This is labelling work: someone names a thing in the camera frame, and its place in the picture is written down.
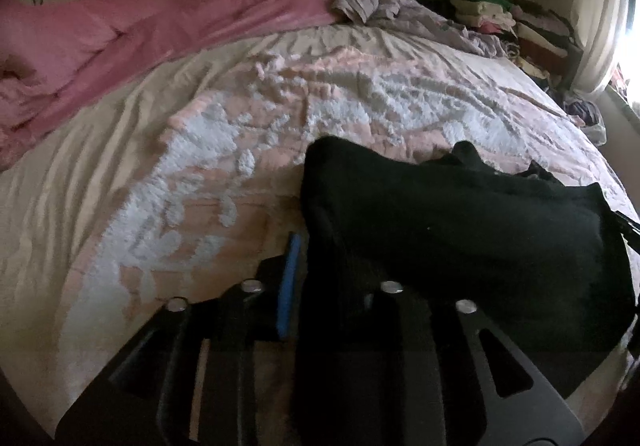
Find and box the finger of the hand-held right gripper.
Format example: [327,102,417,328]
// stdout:
[612,210,640,252]

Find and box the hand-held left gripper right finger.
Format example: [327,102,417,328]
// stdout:
[369,279,587,446]

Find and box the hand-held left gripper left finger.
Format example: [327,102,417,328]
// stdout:
[54,232,304,446]

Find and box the black sweatshirt with orange patches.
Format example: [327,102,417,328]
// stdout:
[291,135,639,446]

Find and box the plastic bag with dark clothes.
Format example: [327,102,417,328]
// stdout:
[562,99,608,145]

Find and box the pile of folded clothes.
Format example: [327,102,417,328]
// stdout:
[446,0,585,93]

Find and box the pink and white tufted bedspread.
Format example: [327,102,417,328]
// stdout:
[0,21,640,446]

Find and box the bright window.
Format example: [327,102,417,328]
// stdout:
[607,0,640,110]

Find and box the cream curtain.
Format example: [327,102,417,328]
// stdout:
[569,0,632,98]

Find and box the pink blanket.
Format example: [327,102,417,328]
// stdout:
[0,0,343,172]

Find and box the crumpled lilac cloth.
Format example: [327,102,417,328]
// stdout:
[330,0,513,58]

